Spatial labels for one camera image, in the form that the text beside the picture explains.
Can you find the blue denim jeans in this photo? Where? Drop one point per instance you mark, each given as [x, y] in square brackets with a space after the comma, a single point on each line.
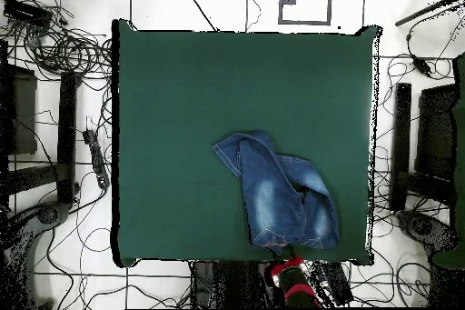
[276, 193]

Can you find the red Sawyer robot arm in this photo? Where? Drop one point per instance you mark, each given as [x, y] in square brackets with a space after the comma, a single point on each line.
[296, 288]

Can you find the black wheeled base leg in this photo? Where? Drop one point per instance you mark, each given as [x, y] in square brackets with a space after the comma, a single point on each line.
[421, 226]
[47, 214]

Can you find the black upright bar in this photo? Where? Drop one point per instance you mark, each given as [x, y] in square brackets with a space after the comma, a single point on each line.
[401, 135]
[67, 135]

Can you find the dark green table cloth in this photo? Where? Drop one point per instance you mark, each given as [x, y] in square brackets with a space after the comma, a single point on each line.
[163, 106]

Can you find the black panel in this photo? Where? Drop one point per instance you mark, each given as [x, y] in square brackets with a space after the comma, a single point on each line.
[436, 128]

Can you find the black power strip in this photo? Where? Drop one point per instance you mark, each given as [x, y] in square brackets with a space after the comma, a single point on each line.
[97, 159]

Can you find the black power adapter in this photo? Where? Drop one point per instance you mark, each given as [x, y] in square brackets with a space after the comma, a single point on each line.
[421, 65]

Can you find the black tripod leg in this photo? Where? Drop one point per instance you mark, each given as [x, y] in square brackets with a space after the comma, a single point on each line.
[425, 10]

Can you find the black case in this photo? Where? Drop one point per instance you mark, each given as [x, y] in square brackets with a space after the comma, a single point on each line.
[21, 110]

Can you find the black electronics box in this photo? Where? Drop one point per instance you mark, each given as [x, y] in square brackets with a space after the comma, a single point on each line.
[25, 12]

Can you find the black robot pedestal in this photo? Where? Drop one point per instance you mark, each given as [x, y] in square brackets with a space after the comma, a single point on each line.
[232, 284]

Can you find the gray square frame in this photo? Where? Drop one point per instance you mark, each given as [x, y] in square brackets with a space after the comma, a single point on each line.
[305, 23]

